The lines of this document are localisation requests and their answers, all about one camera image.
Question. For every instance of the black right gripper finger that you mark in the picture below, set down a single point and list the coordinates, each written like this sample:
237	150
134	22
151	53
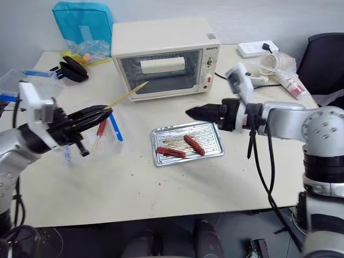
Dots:
205	108
207	116

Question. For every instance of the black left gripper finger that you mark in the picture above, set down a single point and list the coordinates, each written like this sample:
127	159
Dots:
90	110
88	122

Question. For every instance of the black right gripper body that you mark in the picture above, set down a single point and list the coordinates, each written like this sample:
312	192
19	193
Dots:
228	114

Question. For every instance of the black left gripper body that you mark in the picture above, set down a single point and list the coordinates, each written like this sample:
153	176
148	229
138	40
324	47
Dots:
60	129

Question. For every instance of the bare wooden skewer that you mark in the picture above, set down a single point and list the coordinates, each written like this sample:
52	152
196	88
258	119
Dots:
129	93

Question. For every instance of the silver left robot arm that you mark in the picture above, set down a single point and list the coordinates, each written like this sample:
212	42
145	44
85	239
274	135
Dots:
10	150

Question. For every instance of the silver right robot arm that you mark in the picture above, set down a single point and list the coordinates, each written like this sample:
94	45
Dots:
287	118

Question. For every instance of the red sausage on skewer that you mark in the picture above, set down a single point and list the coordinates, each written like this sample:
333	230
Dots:
102	129

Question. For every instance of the red grilled sausage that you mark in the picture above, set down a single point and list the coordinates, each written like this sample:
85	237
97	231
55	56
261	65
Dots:
194	144
172	152

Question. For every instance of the silver ribbed metal tray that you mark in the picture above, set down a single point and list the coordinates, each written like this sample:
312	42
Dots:
188	158

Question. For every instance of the clear plastic cup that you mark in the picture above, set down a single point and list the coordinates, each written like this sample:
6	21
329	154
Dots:
279	61

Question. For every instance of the clear box with blue clips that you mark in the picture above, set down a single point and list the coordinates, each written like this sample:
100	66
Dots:
40	80
113	146

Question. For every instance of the yellow thin stick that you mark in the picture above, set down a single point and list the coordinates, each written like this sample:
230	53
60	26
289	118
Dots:
99	63

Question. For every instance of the white power strip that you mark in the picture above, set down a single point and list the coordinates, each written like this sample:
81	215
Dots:
250	49

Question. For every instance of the clear plastic bag with tube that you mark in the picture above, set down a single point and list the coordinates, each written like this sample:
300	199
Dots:
291	84

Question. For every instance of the black power plug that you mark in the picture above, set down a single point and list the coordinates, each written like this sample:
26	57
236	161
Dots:
266	47

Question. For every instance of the cream toaster oven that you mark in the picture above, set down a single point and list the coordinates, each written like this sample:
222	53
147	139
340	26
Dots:
161	40

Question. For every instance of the blue bag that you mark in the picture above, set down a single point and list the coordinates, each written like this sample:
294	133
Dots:
78	18

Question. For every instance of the black office chair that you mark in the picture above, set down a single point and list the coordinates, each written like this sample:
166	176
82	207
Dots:
322	64

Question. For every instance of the dark rounded shape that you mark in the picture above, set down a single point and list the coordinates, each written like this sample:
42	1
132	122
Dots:
207	239

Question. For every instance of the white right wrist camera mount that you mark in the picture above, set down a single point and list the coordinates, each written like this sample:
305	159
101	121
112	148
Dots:
242	80

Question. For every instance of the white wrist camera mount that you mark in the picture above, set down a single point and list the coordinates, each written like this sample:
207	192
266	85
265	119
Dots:
32	102
242	80

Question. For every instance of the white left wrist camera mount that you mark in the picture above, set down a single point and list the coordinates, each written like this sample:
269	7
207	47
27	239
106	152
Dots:
32	102

